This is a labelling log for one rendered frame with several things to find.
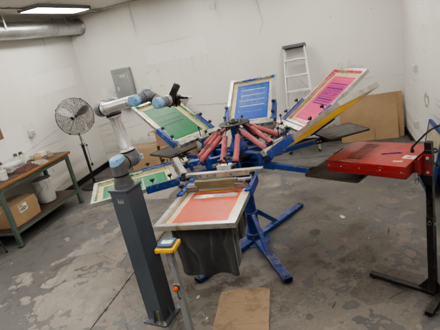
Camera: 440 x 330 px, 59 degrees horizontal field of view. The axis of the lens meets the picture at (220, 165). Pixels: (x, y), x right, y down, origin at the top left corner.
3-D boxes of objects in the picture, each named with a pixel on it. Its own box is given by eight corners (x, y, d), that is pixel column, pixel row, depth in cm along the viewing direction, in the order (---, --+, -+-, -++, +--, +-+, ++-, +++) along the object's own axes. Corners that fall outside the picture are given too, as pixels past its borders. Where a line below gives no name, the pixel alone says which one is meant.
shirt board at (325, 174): (382, 171, 305) (382, 162, 302) (358, 191, 280) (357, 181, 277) (255, 158, 401) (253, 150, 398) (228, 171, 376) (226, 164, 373)
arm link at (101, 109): (83, 106, 274) (133, 91, 247) (94, 102, 283) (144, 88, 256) (89, 121, 277) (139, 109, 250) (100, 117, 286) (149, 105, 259)
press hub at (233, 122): (271, 249, 391) (248, 120, 350) (234, 251, 404) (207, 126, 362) (276, 230, 427) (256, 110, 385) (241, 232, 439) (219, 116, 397)
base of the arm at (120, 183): (110, 190, 289) (106, 177, 286) (123, 181, 301) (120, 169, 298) (125, 190, 282) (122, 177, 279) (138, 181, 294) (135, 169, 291)
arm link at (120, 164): (109, 177, 287) (104, 159, 282) (121, 169, 297) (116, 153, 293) (121, 177, 281) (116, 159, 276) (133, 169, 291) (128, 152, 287)
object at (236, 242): (241, 274, 271) (230, 220, 258) (236, 274, 272) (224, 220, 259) (253, 239, 313) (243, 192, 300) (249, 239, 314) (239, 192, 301)
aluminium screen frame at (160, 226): (236, 228, 246) (235, 222, 245) (154, 231, 264) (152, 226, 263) (257, 180, 317) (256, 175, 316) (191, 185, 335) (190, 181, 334)
